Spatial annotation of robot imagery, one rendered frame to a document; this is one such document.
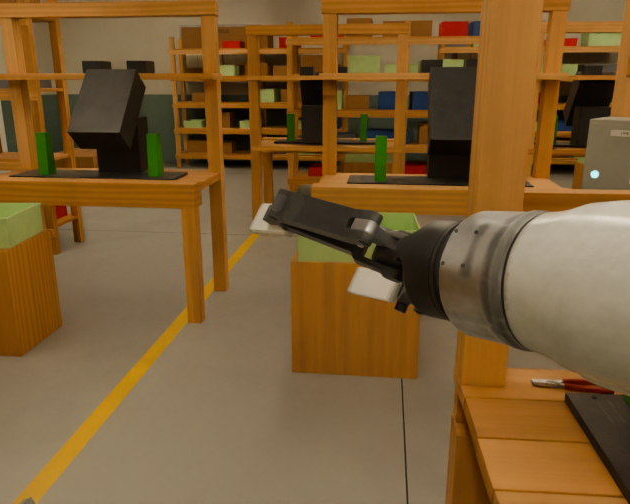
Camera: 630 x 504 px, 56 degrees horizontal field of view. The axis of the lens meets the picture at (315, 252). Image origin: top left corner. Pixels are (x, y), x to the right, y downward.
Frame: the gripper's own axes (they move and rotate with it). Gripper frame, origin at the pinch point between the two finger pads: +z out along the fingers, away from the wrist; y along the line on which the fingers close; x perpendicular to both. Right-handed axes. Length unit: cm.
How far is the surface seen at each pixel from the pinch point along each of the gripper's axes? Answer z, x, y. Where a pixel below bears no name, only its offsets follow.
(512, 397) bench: 24, -3, -74
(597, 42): 480, -650, -620
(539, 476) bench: 7, 10, -62
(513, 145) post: 22, -43, -44
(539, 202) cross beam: 25, -41, -60
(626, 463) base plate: -1, 2, -71
